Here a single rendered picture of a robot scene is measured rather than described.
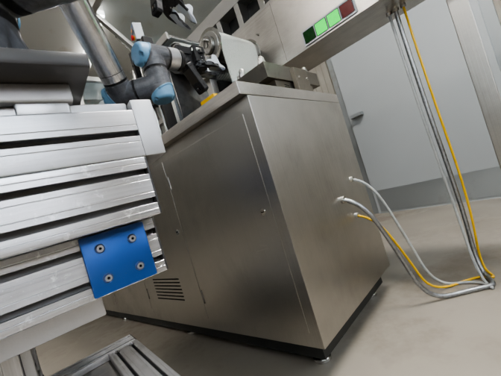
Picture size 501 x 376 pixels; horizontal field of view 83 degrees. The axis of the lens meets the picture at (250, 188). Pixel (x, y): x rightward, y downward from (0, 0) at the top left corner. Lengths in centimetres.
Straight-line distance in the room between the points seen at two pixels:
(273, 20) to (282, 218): 106
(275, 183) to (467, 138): 221
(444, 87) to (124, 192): 270
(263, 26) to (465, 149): 193
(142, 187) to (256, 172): 46
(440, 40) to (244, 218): 238
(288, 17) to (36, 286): 141
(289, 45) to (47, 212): 130
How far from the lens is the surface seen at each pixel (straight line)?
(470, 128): 284
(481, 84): 140
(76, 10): 98
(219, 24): 187
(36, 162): 44
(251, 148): 85
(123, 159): 45
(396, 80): 302
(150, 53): 103
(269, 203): 83
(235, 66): 133
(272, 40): 158
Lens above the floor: 58
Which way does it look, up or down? 1 degrees up
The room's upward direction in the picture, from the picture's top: 17 degrees counter-clockwise
